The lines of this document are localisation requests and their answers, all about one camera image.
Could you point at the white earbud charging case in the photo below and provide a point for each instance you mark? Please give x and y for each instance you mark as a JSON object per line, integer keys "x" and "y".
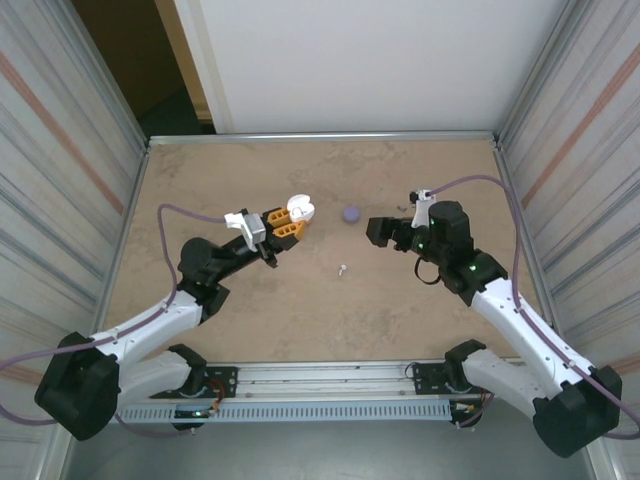
{"x": 300, "y": 202}

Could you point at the purple earbud charging case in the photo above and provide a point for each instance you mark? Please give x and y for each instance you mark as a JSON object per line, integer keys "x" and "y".
{"x": 351, "y": 215}

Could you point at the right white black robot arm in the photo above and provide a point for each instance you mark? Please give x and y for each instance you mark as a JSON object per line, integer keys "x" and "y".
{"x": 500, "y": 320}

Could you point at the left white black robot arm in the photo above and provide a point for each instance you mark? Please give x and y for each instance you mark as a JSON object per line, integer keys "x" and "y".
{"x": 155, "y": 330}

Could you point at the small white screw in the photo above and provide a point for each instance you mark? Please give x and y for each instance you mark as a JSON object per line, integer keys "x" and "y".
{"x": 341, "y": 270}

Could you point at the translucent corrugated side panel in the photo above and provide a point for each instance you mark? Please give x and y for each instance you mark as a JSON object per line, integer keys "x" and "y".
{"x": 40, "y": 150}
{"x": 600, "y": 150}

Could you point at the tan wooden door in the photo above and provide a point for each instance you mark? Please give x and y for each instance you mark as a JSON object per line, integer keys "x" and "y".
{"x": 181, "y": 50}

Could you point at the grey metal sheet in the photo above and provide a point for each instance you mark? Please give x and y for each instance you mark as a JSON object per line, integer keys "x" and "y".
{"x": 325, "y": 455}

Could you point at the aluminium table side rail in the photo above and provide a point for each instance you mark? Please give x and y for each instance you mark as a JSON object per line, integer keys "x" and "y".
{"x": 503, "y": 156}
{"x": 132, "y": 200}

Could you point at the aluminium frame crossbar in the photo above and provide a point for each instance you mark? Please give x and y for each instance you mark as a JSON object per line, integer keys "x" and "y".
{"x": 325, "y": 138}

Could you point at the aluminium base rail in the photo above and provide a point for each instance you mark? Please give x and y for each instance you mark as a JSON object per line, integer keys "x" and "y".
{"x": 325, "y": 380}

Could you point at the white door frame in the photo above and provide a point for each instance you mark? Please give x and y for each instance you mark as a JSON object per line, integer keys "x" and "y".
{"x": 207, "y": 75}

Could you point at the aluminium frame post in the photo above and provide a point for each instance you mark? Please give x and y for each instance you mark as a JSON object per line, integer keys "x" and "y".
{"x": 536, "y": 75}
{"x": 102, "y": 75}

